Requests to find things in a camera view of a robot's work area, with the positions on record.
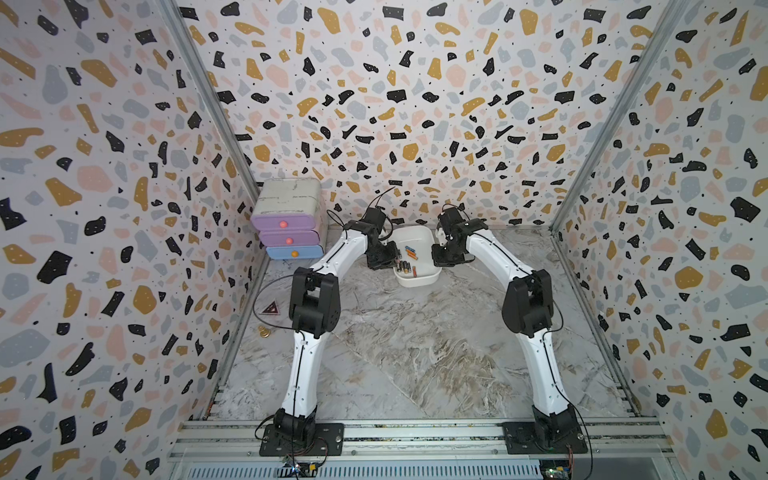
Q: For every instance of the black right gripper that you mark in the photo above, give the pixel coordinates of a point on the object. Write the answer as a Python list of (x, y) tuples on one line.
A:
[(436, 260)]

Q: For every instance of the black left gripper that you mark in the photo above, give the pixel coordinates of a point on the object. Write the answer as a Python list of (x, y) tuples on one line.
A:
[(389, 261)]

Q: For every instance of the white plastic storage box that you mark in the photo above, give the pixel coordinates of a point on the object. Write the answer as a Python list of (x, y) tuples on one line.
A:
[(415, 266)]

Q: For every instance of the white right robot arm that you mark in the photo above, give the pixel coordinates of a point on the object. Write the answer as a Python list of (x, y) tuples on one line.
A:
[(527, 311)]

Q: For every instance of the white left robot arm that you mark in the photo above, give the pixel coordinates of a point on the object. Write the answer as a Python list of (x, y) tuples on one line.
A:
[(314, 311)]

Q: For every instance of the pastel mini drawer unit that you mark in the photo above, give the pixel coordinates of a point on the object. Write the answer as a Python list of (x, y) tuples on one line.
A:
[(289, 217)]

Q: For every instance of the red triangle sticker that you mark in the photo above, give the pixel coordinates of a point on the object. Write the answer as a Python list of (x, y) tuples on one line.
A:
[(271, 309)]

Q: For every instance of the left circuit board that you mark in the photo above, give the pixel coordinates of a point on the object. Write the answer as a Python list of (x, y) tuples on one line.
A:
[(299, 470)]

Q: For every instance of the circuit board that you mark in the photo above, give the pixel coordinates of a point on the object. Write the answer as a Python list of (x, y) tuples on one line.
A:
[(299, 470), (555, 470)]

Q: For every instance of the right circuit board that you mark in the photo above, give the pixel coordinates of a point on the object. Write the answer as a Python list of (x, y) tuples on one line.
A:
[(555, 470)]

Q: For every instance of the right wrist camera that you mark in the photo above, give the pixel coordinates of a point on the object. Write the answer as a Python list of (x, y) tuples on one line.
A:
[(452, 222)]

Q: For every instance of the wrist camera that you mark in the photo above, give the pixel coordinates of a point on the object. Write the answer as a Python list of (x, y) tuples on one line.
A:
[(373, 222), (452, 222)]

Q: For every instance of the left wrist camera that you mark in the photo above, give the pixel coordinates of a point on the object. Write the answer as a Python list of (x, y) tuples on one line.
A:
[(373, 222)]

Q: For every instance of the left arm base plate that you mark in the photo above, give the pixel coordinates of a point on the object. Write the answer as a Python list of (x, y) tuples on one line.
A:
[(326, 439)]

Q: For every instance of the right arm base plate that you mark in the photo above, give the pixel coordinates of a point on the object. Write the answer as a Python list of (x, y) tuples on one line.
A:
[(533, 438)]

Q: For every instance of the aluminium rail frame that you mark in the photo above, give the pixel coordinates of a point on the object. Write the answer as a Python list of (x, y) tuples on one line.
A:
[(618, 448)]

